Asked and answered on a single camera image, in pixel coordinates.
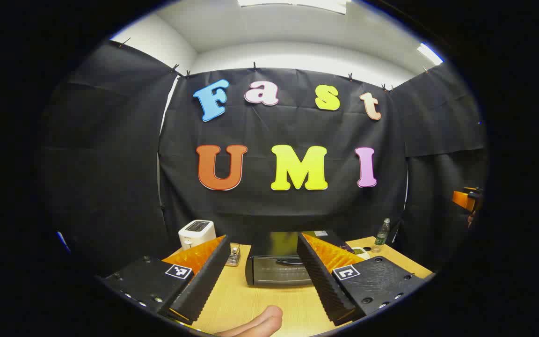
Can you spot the black electric oven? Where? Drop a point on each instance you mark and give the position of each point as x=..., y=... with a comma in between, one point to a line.
x=274, y=271

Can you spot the white toaster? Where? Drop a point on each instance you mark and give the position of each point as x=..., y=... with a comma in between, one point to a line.
x=196, y=234

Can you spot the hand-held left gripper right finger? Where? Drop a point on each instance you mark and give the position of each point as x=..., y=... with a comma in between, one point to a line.
x=321, y=281

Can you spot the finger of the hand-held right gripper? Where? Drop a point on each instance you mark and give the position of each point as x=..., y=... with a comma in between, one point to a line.
x=463, y=200

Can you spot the ceiling light panel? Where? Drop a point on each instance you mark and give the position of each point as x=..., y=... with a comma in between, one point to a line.
x=429, y=53
x=293, y=3

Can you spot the black backdrop cloth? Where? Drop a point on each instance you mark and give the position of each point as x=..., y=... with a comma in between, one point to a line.
x=288, y=210

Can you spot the row of black cloth clips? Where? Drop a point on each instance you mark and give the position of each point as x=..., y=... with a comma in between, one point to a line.
x=254, y=65

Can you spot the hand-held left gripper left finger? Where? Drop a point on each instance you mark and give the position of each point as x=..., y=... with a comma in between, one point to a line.
x=208, y=276

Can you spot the small white kitchen scale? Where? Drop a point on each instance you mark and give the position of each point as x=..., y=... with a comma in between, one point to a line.
x=362, y=253

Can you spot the small glass jar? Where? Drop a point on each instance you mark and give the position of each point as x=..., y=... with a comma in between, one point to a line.
x=233, y=256

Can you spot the green plastic bottle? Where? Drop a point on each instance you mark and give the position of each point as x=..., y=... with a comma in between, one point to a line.
x=382, y=236

